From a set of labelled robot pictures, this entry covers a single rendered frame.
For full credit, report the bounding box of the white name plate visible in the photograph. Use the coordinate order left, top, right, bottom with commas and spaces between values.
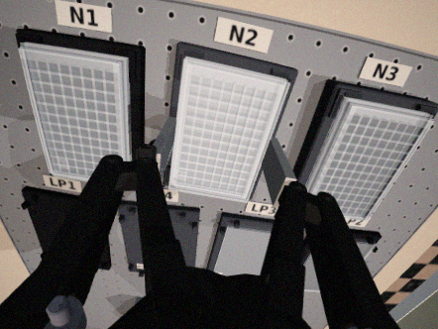
214, 17, 273, 53
164, 188, 178, 202
346, 219, 369, 227
358, 57, 412, 87
43, 174, 82, 192
245, 200, 277, 216
55, 0, 113, 33

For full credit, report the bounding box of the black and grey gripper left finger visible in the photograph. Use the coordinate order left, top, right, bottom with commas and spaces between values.
0, 117, 206, 329

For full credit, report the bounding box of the grey perforated base plate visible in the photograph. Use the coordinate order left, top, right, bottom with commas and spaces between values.
0, 0, 438, 329

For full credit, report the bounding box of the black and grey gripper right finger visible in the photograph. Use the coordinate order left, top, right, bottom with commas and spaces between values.
258, 137, 400, 329

